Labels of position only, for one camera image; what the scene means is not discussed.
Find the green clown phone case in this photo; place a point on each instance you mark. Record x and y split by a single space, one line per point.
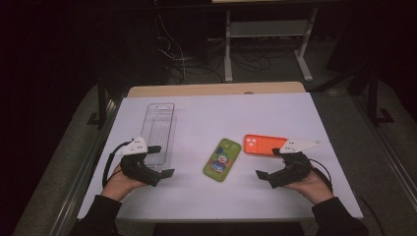
222 159

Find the black metal stand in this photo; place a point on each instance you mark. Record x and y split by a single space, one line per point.
373 98
102 105

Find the white table sheet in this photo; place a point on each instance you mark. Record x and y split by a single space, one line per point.
209 121

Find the metal frame rail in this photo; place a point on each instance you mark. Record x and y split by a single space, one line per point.
85 170
387 147

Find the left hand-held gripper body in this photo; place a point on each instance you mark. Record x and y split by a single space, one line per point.
137 170

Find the person's left hand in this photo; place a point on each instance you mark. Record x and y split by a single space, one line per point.
119 185

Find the wooden table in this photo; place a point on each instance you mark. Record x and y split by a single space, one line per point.
213 89

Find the clear plastic tray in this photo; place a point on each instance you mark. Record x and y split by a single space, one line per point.
160 128

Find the person's right hand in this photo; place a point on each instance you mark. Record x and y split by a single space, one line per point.
314 188

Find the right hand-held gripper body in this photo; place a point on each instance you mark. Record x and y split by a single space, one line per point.
293 168

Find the white metal desk frame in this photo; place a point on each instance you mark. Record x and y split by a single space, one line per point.
268 29

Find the orange phone case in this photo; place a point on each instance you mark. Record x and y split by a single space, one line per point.
262 144

